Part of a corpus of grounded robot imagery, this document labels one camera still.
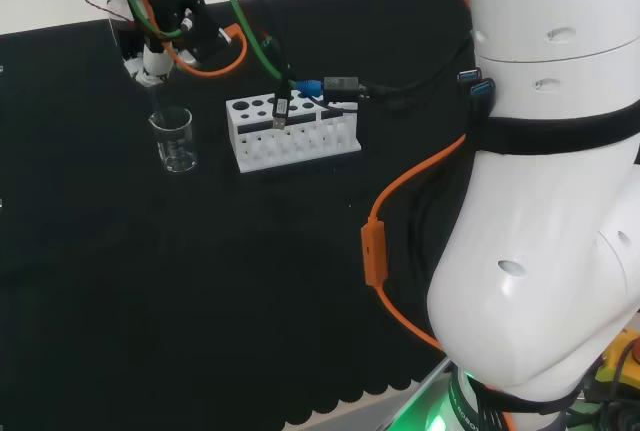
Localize black adapter cable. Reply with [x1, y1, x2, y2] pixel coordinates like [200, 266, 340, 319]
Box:
[322, 35, 476, 108]

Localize clear glass beaker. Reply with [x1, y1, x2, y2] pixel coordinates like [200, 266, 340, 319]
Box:
[147, 106, 199, 174]

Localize pale base plate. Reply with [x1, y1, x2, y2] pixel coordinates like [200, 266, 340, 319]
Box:
[380, 353, 464, 431]

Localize yellow stop button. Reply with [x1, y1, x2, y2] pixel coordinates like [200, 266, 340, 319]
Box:
[593, 328, 640, 388]

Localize black bench cloth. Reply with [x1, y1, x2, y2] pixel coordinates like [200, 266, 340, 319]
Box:
[0, 0, 481, 431]

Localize clear glass rod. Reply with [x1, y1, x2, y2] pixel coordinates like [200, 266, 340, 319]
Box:
[149, 84, 169, 125]

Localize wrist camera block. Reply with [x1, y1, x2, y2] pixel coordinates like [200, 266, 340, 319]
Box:
[143, 0, 227, 65]

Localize green cable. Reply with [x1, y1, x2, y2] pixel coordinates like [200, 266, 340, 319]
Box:
[119, 0, 302, 96]

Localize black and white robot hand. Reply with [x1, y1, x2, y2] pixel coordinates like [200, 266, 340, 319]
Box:
[106, 0, 177, 91]

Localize orange cable with inline box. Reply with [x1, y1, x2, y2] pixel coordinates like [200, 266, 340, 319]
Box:
[127, 0, 517, 431]

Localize black USB hub blue ports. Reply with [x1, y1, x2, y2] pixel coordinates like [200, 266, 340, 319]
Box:
[456, 66, 498, 121]

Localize black cable with USB plug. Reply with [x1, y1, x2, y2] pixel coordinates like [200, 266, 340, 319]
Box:
[221, 0, 295, 133]

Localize white test tube rack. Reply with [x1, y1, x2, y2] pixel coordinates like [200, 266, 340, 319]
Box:
[224, 88, 363, 175]

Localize blue cable connector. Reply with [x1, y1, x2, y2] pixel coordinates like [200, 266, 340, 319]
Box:
[295, 78, 324, 98]

